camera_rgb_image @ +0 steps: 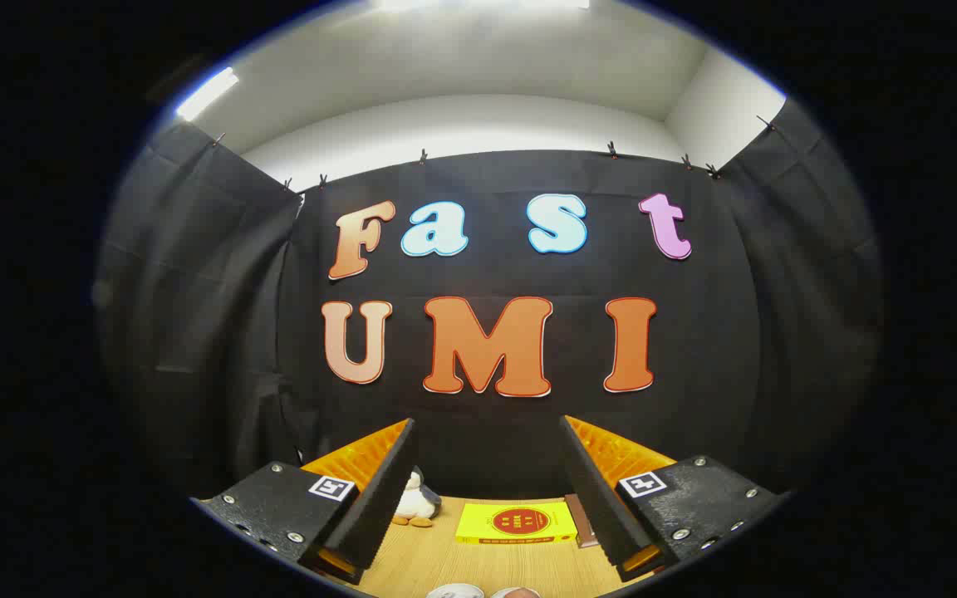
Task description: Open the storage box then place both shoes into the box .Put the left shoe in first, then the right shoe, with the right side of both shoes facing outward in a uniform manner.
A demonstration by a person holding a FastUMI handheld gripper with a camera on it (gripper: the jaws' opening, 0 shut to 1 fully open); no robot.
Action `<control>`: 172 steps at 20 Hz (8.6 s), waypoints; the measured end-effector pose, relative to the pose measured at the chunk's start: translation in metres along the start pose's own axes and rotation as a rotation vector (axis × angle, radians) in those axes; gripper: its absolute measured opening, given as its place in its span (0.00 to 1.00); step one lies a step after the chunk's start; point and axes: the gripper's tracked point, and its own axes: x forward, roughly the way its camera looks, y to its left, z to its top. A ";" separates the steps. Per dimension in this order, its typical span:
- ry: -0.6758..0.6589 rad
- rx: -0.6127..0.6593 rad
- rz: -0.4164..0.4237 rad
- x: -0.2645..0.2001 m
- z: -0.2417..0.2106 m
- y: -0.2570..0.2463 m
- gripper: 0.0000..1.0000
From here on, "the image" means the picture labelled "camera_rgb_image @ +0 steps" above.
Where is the yellow book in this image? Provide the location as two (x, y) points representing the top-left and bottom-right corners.
(455, 501), (581, 546)

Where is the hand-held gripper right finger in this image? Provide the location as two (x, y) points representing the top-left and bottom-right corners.
(559, 414), (787, 582)

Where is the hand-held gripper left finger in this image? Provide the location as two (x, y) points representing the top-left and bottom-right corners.
(190, 418), (417, 586)

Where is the row of black cloth clips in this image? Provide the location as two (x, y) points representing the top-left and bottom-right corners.
(211, 115), (778, 194)

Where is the ceiling light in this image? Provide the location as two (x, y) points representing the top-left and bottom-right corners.
(379, 0), (591, 11)
(175, 68), (240, 122)

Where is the penguin plush toy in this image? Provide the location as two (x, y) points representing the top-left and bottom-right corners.
(391, 467), (444, 528)

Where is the black backdrop cloth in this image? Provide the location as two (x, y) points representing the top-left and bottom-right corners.
(95, 98), (886, 503)

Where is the brown book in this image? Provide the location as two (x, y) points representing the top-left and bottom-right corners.
(564, 494), (600, 549)

